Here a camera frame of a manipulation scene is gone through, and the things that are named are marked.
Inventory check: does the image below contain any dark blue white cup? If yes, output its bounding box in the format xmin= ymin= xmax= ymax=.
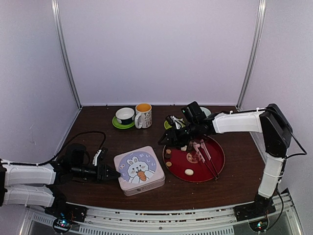
xmin=115 ymin=107 xmax=135 ymax=125

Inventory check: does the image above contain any silver compartment tin box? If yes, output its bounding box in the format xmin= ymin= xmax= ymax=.
xmin=119 ymin=176 xmax=165 ymax=196

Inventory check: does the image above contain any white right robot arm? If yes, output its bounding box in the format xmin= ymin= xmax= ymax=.
xmin=158 ymin=101 xmax=293 ymax=216

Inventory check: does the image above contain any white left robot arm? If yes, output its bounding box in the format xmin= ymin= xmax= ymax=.
xmin=0 ymin=143 xmax=120 ymax=217

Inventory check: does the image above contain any tin lid with rabbit picture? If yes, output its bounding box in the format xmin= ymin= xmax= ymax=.
xmin=113 ymin=146 xmax=165 ymax=181

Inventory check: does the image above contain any pale blue bowl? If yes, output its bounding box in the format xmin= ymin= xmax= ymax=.
xmin=200 ymin=107 xmax=211 ymax=117

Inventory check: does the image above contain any white floral mug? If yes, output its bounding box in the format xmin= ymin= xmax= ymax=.
xmin=134 ymin=103 xmax=153 ymax=129

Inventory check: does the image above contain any red round tray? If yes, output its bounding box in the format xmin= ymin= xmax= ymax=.
xmin=162 ymin=137 xmax=225 ymax=183

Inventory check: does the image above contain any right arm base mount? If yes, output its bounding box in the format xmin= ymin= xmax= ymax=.
xmin=234 ymin=194 xmax=276 ymax=234

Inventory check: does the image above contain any green saucer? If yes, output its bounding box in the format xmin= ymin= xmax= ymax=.
xmin=112 ymin=116 xmax=136 ymax=129

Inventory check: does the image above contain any aluminium frame post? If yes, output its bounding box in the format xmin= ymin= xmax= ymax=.
xmin=236 ymin=0 xmax=267 ymax=110
xmin=51 ymin=0 xmax=82 ymax=109

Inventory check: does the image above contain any pink plastic scoop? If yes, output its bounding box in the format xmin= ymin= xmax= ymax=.
xmin=192 ymin=140 xmax=219 ymax=181

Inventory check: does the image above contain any white round button chocolate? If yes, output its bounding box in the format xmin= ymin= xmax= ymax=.
xmin=184 ymin=169 xmax=194 ymax=176

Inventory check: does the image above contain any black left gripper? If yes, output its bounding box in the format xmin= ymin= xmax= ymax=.
xmin=71 ymin=163 xmax=120 ymax=183

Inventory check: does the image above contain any right aluminium frame post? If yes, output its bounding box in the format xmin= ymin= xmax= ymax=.
xmin=236 ymin=0 xmax=267 ymax=110

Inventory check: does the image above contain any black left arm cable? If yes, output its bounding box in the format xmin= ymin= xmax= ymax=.
xmin=0 ymin=131 xmax=107 ymax=167

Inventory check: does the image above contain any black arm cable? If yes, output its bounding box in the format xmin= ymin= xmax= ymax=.
xmin=268 ymin=109 xmax=308 ymax=157
xmin=0 ymin=131 xmax=107 ymax=167

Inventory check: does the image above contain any left aluminium frame post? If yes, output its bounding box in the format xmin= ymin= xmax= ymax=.
xmin=51 ymin=0 xmax=82 ymax=109

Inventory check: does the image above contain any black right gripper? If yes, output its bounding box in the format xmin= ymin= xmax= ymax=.
xmin=158 ymin=121 xmax=200 ymax=147

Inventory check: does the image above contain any front aluminium rail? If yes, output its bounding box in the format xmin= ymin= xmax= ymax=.
xmin=18 ymin=192 xmax=303 ymax=235

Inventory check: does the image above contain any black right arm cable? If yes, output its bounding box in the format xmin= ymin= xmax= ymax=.
xmin=268 ymin=109 xmax=308 ymax=157

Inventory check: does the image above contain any lime green bowl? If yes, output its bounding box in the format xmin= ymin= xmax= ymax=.
xmin=164 ymin=121 xmax=172 ymax=130

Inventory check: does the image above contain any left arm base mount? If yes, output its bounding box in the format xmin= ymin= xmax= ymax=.
xmin=44 ymin=191 xmax=88 ymax=235

